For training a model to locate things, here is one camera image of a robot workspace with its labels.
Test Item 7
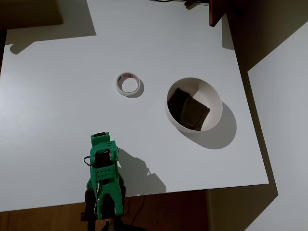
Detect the reddish brown wooden board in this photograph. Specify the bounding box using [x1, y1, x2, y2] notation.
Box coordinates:
[208, 0, 229, 27]

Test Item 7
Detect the dark folded cloth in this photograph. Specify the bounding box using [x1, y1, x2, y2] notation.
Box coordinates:
[167, 88, 211, 131]

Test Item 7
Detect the thin black cable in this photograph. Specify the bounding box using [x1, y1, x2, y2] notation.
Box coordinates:
[125, 195, 146, 217]

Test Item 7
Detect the white round bowl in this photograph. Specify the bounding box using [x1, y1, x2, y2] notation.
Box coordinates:
[164, 77, 223, 133]

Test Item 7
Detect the black plug with cable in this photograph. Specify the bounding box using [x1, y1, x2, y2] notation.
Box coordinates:
[149, 0, 209, 7]

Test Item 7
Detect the white masking tape roll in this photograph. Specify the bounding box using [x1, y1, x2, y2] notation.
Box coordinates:
[115, 71, 141, 95]

